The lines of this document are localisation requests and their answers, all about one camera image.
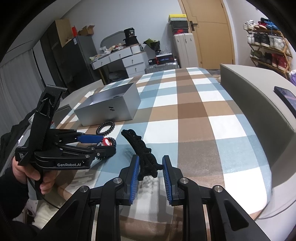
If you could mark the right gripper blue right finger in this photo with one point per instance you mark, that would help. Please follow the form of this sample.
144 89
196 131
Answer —
208 213

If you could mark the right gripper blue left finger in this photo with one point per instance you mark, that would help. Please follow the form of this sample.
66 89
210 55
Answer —
94 210

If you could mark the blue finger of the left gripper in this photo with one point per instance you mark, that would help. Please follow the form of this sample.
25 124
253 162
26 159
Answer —
86 138
104 152

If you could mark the black spiral tie red flower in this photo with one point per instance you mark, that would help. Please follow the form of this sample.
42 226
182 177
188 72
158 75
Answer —
109 141

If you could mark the left hand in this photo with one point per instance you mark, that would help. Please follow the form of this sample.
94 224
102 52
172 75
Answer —
21 173

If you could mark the silver rectangular storage box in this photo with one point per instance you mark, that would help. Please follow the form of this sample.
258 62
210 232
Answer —
116 104

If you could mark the black refrigerator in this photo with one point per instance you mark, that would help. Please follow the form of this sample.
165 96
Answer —
74 64

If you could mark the white curtain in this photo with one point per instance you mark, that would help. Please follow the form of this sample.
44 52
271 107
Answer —
21 88

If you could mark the plaid bed blanket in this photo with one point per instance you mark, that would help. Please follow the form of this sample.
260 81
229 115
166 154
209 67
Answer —
187 115

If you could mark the white drawer desk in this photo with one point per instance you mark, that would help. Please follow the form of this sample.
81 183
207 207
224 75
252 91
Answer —
127 62

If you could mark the silver aluminium suitcase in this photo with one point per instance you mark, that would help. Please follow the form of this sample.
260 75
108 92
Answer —
161 67

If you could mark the black hat box stack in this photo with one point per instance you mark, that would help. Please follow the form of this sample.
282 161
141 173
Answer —
130 37

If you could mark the black shoebox on suitcase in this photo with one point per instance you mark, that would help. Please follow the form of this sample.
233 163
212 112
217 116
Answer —
162 59

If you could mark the grey bed footboard bench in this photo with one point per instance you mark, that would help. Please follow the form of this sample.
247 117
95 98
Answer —
252 89

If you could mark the beige upright suitcase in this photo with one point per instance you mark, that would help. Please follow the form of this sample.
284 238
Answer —
186 50

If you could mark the black smartphone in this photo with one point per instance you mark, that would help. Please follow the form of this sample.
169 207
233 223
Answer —
286 96

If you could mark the stacked shoeboxes yellow top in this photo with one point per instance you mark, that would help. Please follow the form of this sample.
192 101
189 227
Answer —
178 23

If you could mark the wooden door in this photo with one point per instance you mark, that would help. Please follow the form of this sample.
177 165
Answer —
209 23

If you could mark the wooden shoe rack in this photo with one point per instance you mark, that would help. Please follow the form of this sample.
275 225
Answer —
269 47

